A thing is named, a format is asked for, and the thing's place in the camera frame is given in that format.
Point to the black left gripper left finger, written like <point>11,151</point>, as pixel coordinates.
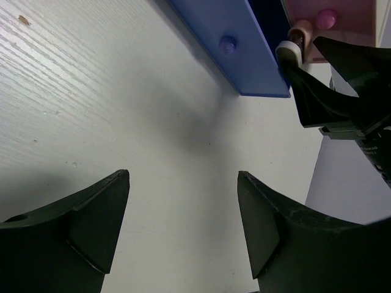
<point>68,245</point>

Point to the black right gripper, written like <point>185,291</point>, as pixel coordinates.
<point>365,118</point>

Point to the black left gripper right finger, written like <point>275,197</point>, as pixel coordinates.
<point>293,248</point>

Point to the pink white small stapler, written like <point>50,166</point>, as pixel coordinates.
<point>295,49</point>

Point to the pink drawer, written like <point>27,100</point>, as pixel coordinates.
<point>354,21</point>

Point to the blue wide drawer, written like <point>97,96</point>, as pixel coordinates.
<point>241,37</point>

